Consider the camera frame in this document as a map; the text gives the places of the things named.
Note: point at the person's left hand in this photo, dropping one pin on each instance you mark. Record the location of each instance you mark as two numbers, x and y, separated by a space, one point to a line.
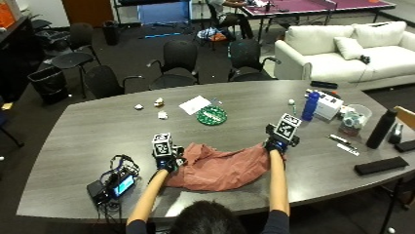
168 159

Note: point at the person's right hand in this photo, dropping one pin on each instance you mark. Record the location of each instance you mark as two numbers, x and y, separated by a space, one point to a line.
277 143

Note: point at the reddish brown cloth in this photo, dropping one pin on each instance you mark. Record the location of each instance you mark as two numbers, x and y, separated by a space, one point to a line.
220 167

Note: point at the white marker cube left glove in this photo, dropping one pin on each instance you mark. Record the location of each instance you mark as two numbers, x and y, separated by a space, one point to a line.
163 144

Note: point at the white marker cube glove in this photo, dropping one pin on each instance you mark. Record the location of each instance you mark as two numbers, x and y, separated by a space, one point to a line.
163 144
288 126

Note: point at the white marker cube right glove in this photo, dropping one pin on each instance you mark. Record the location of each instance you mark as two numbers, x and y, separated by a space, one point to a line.
288 126

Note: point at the black device with screen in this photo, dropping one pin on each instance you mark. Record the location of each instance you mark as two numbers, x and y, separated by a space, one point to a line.
122 183

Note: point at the small white ball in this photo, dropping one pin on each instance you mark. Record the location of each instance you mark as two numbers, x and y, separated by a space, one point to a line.
292 101

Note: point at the small white crumpled object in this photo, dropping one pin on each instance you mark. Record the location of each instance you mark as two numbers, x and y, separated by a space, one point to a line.
139 106
163 115

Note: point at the blue water bottle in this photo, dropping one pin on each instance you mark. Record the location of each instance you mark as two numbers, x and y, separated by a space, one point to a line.
311 105

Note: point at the black white marker pen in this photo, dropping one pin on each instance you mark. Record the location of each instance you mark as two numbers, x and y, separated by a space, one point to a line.
341 139

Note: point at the white box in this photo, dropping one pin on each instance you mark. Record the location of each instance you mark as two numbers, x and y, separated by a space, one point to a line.
328 105

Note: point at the green round plate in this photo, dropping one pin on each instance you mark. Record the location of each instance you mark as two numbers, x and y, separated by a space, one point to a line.
212 115

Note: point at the small white brown object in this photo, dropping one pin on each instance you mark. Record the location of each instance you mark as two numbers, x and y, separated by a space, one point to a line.
159 102

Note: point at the white paper sheet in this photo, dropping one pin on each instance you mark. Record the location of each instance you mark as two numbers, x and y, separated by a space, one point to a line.
195 104

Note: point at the black power box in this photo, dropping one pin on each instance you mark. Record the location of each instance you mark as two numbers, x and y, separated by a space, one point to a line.
96 191

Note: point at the clear plastic container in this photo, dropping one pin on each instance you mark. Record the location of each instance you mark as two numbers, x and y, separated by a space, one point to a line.
356 119

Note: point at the the person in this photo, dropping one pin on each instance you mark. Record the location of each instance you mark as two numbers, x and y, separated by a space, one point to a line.
208 217

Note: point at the black remote control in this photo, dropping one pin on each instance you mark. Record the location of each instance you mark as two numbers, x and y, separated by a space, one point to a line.
324 84

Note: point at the black flat case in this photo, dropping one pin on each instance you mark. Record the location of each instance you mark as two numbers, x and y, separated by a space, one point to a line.
381 165

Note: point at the black office chair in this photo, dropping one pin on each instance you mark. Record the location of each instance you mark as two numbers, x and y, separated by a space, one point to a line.
249 60
178 65
106 81
76 48

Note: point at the white sofa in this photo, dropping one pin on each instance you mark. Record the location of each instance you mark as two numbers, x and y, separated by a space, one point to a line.
346 53

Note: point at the black controller on sofa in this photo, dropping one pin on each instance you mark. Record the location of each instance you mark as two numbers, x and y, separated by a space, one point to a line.
365 59

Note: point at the white cushion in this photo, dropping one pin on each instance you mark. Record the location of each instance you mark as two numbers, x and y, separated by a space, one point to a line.
349 47

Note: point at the black waste bin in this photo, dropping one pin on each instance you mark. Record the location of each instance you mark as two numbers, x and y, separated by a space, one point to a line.
50 84

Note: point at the black tall bin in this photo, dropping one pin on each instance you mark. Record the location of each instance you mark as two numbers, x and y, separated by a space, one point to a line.
112 32

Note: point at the purple table-tennis table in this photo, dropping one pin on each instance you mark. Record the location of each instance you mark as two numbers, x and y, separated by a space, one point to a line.
316 6

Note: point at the blue screen cart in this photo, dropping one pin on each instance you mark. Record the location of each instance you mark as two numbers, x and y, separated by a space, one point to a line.
167 18

